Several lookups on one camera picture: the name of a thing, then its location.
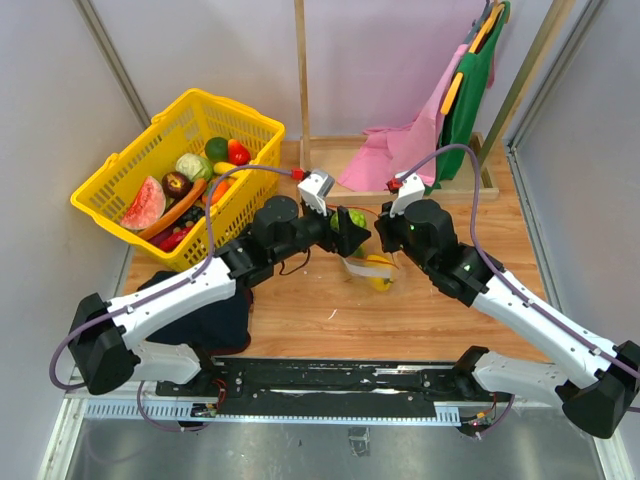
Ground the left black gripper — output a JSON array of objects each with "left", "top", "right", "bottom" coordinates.
[{"left": 272, "top": 197, "right": 371, "bottom": 265}]

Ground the green custard apple toy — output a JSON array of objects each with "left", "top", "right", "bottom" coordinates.
[{"left": 329, "top": 209, "right": 368, "bottom": 237}]

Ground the yellow banana bunch toy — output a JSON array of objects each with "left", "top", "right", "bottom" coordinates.
[{"left": 364, "top": 253, "right": 400, "bottom": 293}]

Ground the clear zip top bag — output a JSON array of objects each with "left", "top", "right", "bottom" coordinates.
[{"left": 342, "top": 207, "right": 405, "bottom": 293}]

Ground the purple mangosteen toy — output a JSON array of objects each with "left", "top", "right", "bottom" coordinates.
[{"left": 161, "top": 171, "right": 192, "bottom": 200}]

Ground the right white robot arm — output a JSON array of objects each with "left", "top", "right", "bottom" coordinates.
[{"left": 375, "top": 199, "right": 639, "bottom": 439}]

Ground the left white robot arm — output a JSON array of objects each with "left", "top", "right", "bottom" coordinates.
[{"left": 68, "top": 195, "right": 371, "bottom": 396}]

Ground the pink garment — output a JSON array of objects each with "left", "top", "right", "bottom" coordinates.
[{"left": 338, "top": 43, "right": 468, "bottom": 192}]

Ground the wooden clothes rack base tray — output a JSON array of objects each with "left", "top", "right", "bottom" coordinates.
[{"left": 298, "top": 132, "right": 500, "bottom": 208}]

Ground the green garment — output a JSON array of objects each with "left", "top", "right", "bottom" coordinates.
[{"left": 412, "top": 0, "right": 512, "bottom": 197}]

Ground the red bell pepper toy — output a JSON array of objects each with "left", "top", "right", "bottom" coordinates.
[{"left": 227, "top": 139, "right": 251, "bottom": 166}]

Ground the orange bell pepper toy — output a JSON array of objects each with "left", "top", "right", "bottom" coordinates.
[{"left": 201, "top": 178, "right": 232, "bottom": 205}]

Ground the black grape bunch toy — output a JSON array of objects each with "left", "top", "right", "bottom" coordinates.
[{"left": 178, "top": 205, "right": 205, "bottom": 225}]

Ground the yellow plastic shopping basket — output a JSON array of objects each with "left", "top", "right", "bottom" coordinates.
[{"left": 70, "top": 88, "right": 286, "bottom": 271}]

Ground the dark navy folded cloth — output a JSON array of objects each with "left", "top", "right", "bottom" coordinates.
[{"left": 147, "top": 288, "right": 254, "bottom": 356}]

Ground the green lime toy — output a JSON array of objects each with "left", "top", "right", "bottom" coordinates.
[{"left": 204, "top": 136, "right": 229, "bottom": 163}]

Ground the orange carrot toy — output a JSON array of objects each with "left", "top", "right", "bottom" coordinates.
[{"left": 138, "top": 178, "right": 208, "bottom": 240}]

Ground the orange clothes hanger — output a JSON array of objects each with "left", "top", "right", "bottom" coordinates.
[{"left": 440, "top": 2, "right": 505, "bottom": 116}]

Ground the green cabbage toy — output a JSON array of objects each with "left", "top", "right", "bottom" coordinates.
[{"left": 175, "top": 153, "right": 214, "bottom": 182}]

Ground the red chili pepper toy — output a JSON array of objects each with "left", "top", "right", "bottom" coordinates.
[{"left": 149, "top": 226, "right": 193, "bottom": 253}]

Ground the watermelon slice toy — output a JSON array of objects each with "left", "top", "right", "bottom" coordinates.
[{"left": 120, "top": 176, "right": 166, "bottom": 231}]

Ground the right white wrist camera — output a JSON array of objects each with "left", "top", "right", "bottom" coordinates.
[{"left": 387, "top": 173, "right": 425, "bottom": 218}]

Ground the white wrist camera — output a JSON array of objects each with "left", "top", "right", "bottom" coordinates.
[
  {"left": 387, "top": 173, "right": 425, "bottom": 218},
  {"left": 291, "top": 168, "right": 335, "bottom": 216}
]

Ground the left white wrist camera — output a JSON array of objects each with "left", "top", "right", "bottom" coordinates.
[{"left": 291, "top": 168, "right": 335, "bottom": 216}]

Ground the left wooden rack post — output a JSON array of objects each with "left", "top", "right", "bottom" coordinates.
[{"left": 293, "top": 0, "right": 312, "bottom": 170}]

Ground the wooden rack post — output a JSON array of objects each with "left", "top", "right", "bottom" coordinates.
[
  {"left": 293, "top": 0, "right": 312, "bottom": 170},
  {"left": 477, "top": 0, "right": 576, "bottom": 171}
]

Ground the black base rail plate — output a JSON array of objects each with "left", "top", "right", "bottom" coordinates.
[{"left": 155, "top": 357, "right": 508, "bottom": 420}]

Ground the right wooden rack post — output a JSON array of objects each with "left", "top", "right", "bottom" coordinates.
[{"left": 477, "top": 0, "right": 576, "bottom": 171}]

